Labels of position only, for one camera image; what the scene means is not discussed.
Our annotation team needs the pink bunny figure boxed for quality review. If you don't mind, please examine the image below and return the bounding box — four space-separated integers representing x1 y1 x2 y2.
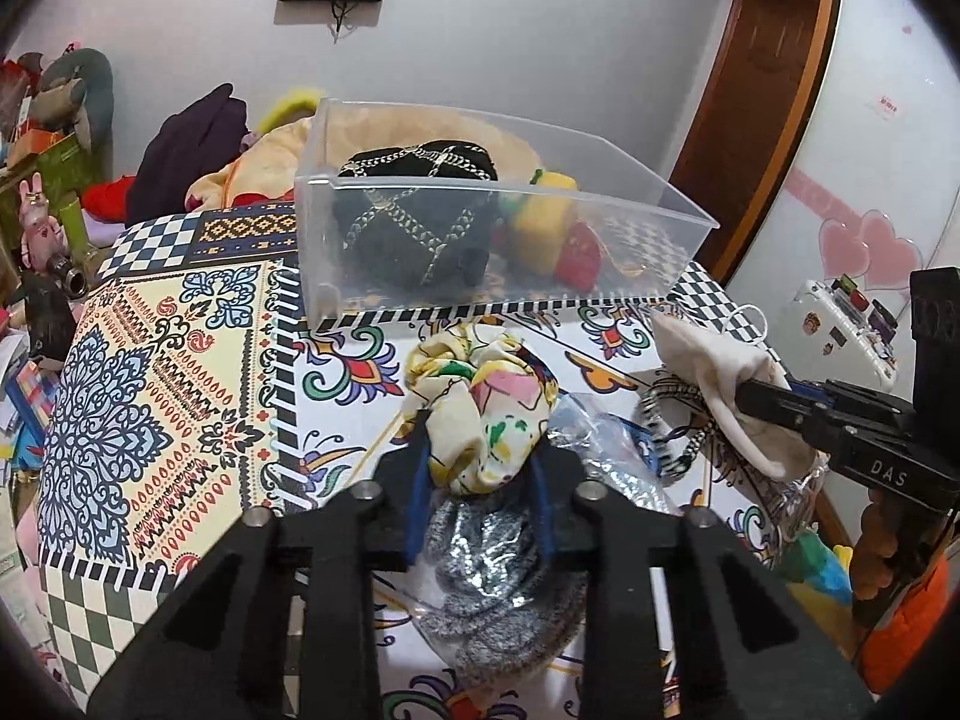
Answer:
18 171 68 273

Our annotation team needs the white sticker covered device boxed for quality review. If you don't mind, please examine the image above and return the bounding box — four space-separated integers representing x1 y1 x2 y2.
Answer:
770 280 898 392

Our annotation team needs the clear plastic storage box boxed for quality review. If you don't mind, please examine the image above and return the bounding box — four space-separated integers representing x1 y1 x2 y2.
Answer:
295 99 718 332

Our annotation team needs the grey plush toy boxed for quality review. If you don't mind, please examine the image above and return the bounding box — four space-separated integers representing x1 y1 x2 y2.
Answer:
29 47 114 153

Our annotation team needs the grey knit item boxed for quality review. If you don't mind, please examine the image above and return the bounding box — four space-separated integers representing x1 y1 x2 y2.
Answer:
407 489 587 694

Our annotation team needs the orange fleece blanket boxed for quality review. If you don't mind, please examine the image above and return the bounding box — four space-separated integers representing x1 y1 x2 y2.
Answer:
185 104 542 211

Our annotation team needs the floral yellow scrunchie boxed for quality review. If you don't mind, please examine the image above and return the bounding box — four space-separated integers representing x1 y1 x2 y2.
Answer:
404 322 560 497

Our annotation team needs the white drawstring pouch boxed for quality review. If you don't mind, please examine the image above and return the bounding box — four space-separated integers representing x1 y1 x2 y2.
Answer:
651 312 817 483

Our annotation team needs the patterned colourful tablecloth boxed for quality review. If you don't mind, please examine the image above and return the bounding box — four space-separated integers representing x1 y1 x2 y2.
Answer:
35 202 827 720

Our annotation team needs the brown wooden door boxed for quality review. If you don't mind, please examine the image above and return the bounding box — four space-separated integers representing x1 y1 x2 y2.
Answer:
670 0 838 283

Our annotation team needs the green cardboard box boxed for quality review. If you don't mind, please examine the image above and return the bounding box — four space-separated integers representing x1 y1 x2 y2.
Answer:
36 133 103 205

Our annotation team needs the dark purple garment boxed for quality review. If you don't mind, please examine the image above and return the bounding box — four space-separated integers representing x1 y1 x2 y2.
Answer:
125 83 247 226

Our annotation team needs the yellow furry hoop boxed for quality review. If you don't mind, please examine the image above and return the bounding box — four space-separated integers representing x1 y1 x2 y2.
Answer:
256 88 324 135

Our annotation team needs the black knit hat gold pattern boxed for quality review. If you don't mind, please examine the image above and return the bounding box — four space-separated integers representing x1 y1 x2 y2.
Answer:
334 140 500 294

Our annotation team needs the pink heart wall decal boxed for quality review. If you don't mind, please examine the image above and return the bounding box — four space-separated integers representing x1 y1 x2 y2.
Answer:
818 210 923 291

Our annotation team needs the red cushion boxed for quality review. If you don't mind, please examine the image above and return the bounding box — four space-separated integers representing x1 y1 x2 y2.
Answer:
80 176 135 224

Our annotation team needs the red soft pouch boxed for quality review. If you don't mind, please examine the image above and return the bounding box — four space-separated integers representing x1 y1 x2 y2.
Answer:
553 221 604 293

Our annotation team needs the black white braided headband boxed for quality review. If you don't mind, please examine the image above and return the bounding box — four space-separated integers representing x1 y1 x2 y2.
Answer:
636 376 719 484

